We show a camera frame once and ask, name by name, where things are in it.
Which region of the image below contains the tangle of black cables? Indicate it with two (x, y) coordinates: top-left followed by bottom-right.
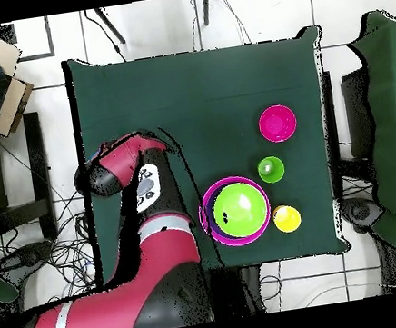
(0, 187), (101, 312)

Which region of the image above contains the yellow cup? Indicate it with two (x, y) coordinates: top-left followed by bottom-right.
(271, 203), (303, 235)

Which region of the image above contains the large pink bowl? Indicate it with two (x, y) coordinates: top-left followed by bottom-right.
(193, 171), (276, 252)

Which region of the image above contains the black square frame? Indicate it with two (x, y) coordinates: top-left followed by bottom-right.
(0, 15), (57, 65)

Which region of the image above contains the small pink bowl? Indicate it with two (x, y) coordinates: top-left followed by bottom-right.
(256, 102), (301, 146)

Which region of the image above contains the black chair frame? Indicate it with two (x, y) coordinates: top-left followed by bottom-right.
(0, 109), (61, 250)
(315, 69), (350, 200)

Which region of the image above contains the dark green tablecloth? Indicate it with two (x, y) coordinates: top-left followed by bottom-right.
(60, 21), (355, 291)

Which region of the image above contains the green cup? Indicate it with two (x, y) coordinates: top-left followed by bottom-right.
(255, 154), (288, 186)

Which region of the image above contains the purple bowl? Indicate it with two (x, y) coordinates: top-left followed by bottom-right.
(201, 176), (271, 244)

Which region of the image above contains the black tripod leg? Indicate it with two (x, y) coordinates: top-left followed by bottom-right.
(199, 0), (216, 27)
(92, 4), (126, 48)

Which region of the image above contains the green bowl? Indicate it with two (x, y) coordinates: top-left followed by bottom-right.
(209, 178), (272, 242)

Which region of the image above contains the grey pedestal foot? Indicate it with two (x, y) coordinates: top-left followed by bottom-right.
(0, 238), (59, 284)
(339, 193), (389, 237)

